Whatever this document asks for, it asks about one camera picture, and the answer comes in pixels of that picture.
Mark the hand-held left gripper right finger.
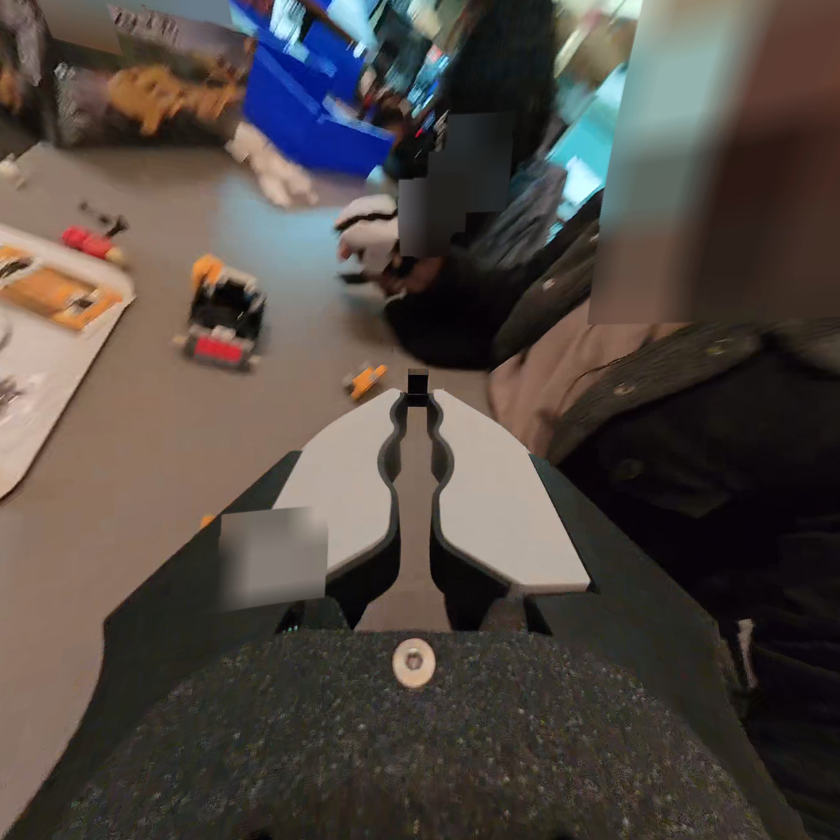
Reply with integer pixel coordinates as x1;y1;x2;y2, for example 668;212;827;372
430;388;592;631

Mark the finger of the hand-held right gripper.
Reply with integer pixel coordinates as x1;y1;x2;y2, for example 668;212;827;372
338;220;401;277
335;193;400;227

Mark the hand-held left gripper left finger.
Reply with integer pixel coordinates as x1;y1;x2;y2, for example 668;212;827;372
272;387;404;627

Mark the orange grey brick assembly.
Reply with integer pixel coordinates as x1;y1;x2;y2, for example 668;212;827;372
343;364;389;401

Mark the black red toy car chassis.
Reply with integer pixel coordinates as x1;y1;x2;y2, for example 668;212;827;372
174;255;268;373

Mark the person's right hand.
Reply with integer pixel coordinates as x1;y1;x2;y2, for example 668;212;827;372
381;256;450;296

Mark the white paper bag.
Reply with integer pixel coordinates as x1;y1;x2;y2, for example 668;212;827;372
226;121;320;207

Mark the black textured pad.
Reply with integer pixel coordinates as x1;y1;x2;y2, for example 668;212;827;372
387;289;519;370

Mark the blue plastic bin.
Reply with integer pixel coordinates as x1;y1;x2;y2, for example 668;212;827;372
243;0;395;177

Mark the black toy set box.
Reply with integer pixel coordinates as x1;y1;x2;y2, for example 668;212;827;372
56;7;258;148

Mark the small black toy part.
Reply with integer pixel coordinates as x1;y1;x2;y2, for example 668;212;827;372
79;200;130;237

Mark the small red toy piece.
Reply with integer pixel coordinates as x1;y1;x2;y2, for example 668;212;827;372
62;226;126;265

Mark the instruction booklet on stand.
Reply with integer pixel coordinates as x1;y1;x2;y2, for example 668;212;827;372
0;223;137;500

